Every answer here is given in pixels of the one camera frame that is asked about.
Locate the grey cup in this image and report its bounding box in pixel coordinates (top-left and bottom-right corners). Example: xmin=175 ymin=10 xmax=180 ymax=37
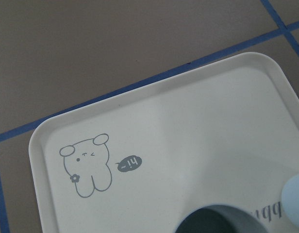
xmin=175 ymin=204 xmax=269 ymax=233

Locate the blue cup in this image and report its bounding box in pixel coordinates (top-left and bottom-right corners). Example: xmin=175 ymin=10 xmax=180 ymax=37
xmin=281 ymin=174 xmax=299 ymax=228

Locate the beige plastic tray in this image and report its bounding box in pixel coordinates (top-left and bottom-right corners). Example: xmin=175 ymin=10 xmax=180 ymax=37
xmin=29 ymin=52 xmax=299 ymax=233

